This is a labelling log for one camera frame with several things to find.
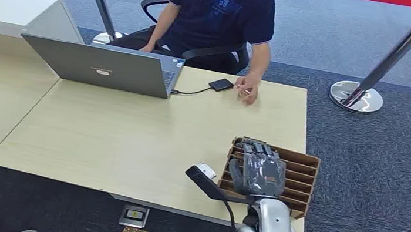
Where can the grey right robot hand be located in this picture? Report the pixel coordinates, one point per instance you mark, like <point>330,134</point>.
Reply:
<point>263,173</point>

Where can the person's left hand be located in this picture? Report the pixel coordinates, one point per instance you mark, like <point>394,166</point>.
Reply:
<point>249,87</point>

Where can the person's right hand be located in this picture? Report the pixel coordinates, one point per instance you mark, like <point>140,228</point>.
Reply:
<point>147,47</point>

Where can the person's left forearm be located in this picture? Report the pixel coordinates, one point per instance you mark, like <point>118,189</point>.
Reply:
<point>261,61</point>

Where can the person's right forearm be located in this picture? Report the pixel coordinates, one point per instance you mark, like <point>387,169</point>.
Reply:
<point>164,23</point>

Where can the black card reader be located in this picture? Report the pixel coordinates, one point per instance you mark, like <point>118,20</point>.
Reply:
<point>221,85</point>

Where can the brown wooden card rack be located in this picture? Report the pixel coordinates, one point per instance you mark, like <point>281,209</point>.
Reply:
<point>301,181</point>

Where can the person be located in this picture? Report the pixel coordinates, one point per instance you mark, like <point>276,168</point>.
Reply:
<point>218,14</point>

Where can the grey laptop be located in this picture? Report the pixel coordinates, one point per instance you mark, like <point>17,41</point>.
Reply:
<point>109,68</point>

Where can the black office chair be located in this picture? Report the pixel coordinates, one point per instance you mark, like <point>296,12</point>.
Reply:
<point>213,53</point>

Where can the metal floor socket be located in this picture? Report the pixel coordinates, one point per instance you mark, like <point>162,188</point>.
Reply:
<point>134,216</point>

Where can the white counter cabinet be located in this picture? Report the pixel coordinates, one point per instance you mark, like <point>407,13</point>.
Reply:
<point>11,9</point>

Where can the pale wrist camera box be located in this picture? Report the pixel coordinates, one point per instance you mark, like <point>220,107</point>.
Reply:
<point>206,170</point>

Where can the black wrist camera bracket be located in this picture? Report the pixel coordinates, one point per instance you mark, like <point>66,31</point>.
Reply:
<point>205,185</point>

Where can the chrome stanchion post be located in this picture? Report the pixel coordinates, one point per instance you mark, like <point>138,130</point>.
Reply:
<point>99,4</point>
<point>376,69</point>

